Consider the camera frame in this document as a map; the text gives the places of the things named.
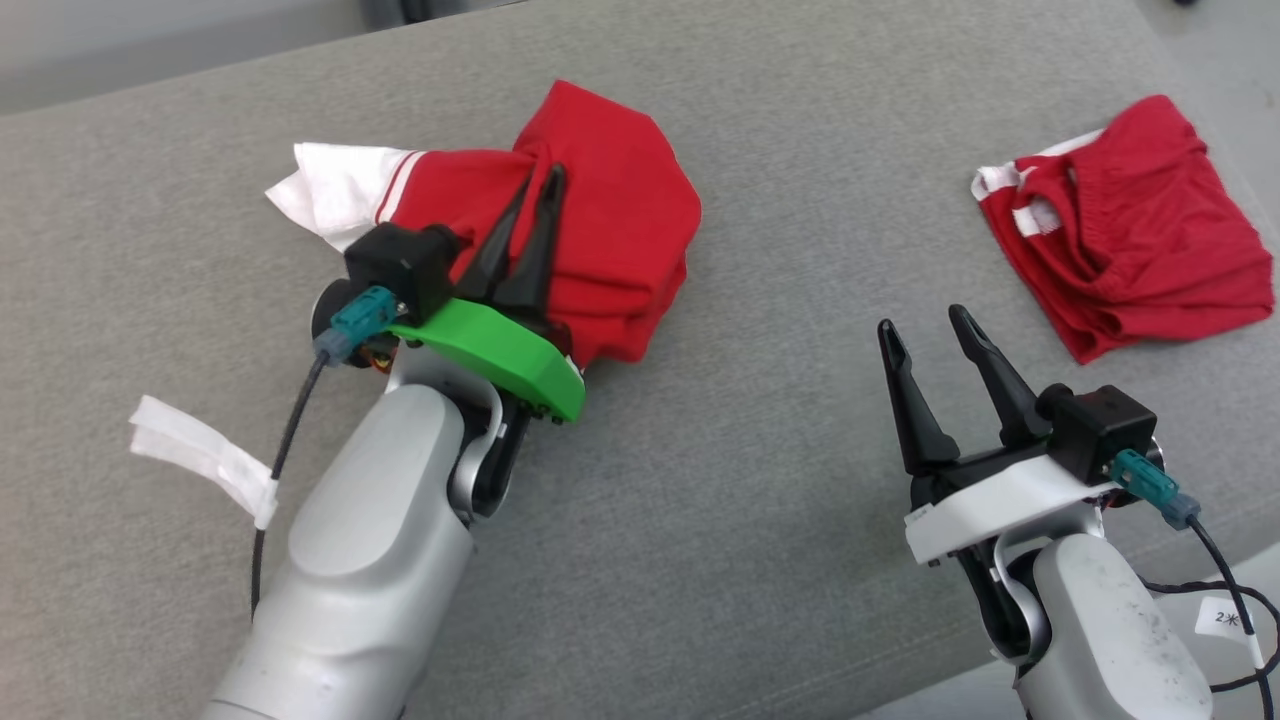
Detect red shorts with white trim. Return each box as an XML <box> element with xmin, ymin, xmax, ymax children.
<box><xmin>970</xmin><ymin>95</ymin><xmax>1276</xmax><ymax>365</ymax></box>

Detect small white cable label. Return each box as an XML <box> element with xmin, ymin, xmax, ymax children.
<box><xmin>1194</xmin><ymin>594</ymin><xmax>1267</xmax><ymax>673</ymax></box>

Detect white tape flag on cable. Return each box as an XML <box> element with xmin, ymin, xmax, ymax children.
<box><xmin>128</xmin><ymin>394</ymin><xmax>282</xmax><ymax>531</ymax></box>

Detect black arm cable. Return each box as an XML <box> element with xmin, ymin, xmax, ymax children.
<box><xmin>249</xmin><ymin>286</ymin><xmax>400</xmax><ymax>621</ymax></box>
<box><xmin>1108</xmin><ymin>448</ymin><xmax>1280</xmax><ymax>720</ymax></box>

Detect red shirt with white sleeves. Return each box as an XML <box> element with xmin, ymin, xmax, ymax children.
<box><xmin>265</xmin><ymin>80</ymin><xmax>703</xmax><ymax>369</ymax></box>

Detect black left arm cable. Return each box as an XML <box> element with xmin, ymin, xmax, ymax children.
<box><xmin>249</xmin><ymin>286</ymin><xmax>400</xmax><ymax>621</ymax></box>

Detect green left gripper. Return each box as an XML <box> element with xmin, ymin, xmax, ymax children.
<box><xmin>385</xmin><ymin>164</ymin><xmax>587</xmax><ymax>425</ymax></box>

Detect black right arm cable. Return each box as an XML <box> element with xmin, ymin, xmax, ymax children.
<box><xmin>1108</xmin><ymin>448</ymin><xmax>1280</xmax><ymax>720</ymax></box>

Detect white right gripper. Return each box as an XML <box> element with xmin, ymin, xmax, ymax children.
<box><xmin>877</xmin><ymin>304</ymin><xmax>1107</xmax><ymax>567</ymax></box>

